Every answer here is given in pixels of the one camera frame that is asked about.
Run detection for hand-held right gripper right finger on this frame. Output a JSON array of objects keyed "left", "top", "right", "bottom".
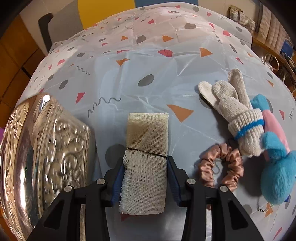
[{"left": 166, "top": 156, "right": 264, "bottom": 241}]

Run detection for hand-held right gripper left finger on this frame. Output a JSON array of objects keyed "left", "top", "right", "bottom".
[{"left": 28, "top": 156, "right": 126, "bottom": 241}]

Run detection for cream gauze roll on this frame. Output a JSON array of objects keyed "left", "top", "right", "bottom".
[{"left": 118, "top": 112, "right": 169, "bottom": 215}]

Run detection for pink satin scrunchie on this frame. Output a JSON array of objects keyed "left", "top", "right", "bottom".
[{"left": 197, "top": 142, "right": 244, "bottom": 210}]

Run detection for embossed gold tissue box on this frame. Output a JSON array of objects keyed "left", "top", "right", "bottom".
[{"left": 0, "top": 93, "right": 96, "bottom": 241}]

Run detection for white knit glove blue band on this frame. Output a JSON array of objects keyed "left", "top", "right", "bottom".
[{"left": 198, "top": 68, "right": 265, "bottom": 158}]

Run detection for blue and pink plush toy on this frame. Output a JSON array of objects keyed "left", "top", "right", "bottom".
[{"left": 251, "top": 94, "right": 296, "bottom": 212}]

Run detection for wooden wardrobe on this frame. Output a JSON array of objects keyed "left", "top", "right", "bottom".
[{"left": 0, "top": 14, "right": 47, "bottom": 109}]

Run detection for wooden desk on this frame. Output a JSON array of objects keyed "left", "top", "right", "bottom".
[{"left": 251, "top": 28, "right": 292, "bottom": 65}]

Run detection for grey yellow blue chair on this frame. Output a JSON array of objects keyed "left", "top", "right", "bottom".
[{"left": 38, "top": 0, "right": 201, "bottom": 52}]

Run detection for blue folding chair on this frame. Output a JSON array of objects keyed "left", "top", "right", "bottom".
[{"left": 281, "top": 38, "right": 295, "bottom": 56}]

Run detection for clear desk organizer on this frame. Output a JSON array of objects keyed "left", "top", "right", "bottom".
[{"left": 228, "top": 6, "right": 256, "bottom": 29}]

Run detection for beige pleated curtain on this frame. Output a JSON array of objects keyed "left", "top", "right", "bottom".
[{"left": 257, "top": 5, "right": 292, "bottom": 54}]

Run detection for white power cable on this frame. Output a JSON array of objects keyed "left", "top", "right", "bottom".
[{"left": 262, "top": 53, "right": 281, "bottom": 72}]

